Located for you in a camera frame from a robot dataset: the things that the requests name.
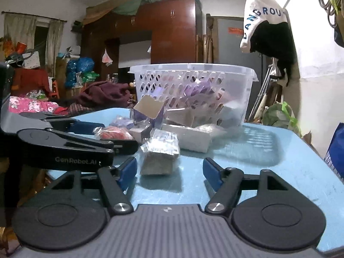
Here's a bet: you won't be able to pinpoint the green and white plastic bag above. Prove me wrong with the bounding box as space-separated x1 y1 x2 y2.
262 101 302 137

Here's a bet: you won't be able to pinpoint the beige box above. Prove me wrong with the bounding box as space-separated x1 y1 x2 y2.
139 129 180 177

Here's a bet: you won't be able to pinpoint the blue shopping bag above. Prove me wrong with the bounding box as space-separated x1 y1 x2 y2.
324 122 344 184

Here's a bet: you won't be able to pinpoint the beige curtain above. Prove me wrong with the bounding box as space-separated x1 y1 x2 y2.
4 13 65 69

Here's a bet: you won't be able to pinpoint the hanging grey cords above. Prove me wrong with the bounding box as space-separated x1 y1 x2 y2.
318 0 342 29

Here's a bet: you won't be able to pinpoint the red item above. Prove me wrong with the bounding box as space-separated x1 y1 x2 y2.
93 125 134 142

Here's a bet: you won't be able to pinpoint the purple item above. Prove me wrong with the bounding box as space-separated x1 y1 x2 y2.
109 115 135 130

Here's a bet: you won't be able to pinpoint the black hanging garment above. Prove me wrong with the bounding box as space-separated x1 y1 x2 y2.
250 21 298 87

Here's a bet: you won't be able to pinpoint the black television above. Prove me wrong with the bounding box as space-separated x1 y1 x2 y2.
118 66 135 84

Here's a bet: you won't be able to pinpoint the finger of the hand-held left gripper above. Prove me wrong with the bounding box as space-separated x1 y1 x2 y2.
45 128 139 156
20 112 106 134

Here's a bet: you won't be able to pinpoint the blue plastic bags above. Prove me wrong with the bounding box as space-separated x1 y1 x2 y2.
66 57 95 88

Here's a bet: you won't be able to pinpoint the white plastic basket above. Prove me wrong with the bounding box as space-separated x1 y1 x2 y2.
128 63 259 128

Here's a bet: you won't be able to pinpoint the small grey box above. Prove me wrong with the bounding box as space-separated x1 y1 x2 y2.
129 125 152 143

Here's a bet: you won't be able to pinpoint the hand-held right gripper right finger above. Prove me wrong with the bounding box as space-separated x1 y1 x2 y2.
203 157 295 217

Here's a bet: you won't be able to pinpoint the long white box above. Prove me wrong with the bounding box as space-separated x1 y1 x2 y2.
161 123 228 153

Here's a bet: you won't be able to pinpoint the olive hanging bag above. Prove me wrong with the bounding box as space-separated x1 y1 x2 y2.
333 0 344 47

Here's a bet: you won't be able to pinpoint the grey door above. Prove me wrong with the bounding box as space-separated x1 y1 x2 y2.
216 17 266 69

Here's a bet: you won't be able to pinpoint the pink floral bedding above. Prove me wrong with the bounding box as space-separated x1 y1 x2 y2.
8 96 68 115

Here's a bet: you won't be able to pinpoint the brown wooden wardrobe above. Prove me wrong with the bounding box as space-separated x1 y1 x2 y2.
81 0 204 87

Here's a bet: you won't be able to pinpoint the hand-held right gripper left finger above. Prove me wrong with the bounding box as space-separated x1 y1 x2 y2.
50 157 138 217

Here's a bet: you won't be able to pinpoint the maroon blanket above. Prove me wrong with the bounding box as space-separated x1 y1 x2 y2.
67 81 133 111

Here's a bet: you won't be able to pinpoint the pink hanging plastic bag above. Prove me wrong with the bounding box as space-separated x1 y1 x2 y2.
101 49 114 67

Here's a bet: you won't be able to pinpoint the white patterned gift bag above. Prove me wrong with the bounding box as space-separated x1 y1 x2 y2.
23 52 41 69

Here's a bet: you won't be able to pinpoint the red plastic stool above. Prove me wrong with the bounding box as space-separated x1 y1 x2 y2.
49 80 60 99

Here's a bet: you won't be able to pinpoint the red cloth covered furniture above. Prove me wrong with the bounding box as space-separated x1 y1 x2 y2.
12 68 51 98

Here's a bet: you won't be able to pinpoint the metal crutches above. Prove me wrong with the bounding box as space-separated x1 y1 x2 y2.
248 58 278 122

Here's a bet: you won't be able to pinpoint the green tarp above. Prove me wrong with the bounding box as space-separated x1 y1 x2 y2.
111 0 173 16

